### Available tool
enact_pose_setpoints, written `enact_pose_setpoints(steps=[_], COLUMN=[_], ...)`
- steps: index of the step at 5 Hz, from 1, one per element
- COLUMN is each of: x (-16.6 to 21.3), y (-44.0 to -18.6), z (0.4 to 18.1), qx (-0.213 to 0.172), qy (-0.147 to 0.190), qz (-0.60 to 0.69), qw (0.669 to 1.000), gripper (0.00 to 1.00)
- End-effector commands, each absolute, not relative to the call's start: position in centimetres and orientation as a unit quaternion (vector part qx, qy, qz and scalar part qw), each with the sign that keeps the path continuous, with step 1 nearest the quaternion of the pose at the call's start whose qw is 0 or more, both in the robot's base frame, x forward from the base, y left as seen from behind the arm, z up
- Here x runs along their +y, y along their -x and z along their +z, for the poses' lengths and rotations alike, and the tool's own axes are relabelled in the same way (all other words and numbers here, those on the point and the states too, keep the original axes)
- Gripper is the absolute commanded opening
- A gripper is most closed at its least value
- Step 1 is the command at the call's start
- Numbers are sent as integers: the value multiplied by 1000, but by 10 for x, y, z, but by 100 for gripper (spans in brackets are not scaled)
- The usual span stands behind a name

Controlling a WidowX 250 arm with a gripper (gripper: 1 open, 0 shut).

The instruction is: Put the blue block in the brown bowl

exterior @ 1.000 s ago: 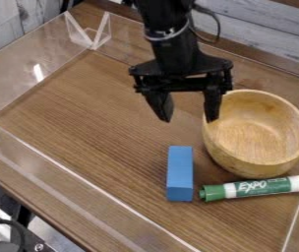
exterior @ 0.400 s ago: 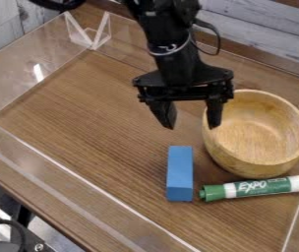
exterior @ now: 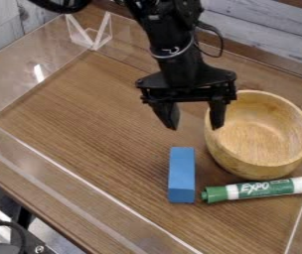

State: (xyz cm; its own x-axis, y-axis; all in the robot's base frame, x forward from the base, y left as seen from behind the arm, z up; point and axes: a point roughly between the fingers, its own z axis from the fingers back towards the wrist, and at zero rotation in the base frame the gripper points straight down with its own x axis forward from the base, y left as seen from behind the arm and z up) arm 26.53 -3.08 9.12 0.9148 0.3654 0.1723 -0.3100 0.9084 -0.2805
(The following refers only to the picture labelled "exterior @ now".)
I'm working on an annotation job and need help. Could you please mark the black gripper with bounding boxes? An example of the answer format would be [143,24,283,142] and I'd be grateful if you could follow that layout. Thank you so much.
[135,46,238,131]

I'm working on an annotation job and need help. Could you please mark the blue rectangular block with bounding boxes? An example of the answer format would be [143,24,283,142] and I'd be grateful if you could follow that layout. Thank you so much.
[169,147,196,203]

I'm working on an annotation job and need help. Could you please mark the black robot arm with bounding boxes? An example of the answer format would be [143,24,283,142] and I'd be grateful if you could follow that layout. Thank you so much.
[114,0,237,130]

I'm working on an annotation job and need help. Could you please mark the brown wooden bowl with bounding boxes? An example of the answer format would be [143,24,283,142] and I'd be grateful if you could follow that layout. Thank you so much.
[205,90,302,181]

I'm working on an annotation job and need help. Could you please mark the green Expo marker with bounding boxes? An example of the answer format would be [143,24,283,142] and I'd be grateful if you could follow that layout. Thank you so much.
[202,177,302,203]

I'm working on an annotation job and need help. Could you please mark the clear acrylic corner bracket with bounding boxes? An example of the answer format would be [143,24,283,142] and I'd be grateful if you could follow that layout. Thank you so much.
[66,12,113,51]

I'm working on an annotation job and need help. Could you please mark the clear acrylic tray wall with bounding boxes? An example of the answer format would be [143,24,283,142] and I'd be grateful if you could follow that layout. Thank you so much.
[0,128,204,254]

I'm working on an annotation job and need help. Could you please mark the black cable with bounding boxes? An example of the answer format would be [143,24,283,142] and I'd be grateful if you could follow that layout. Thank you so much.
[0,221,30,254]

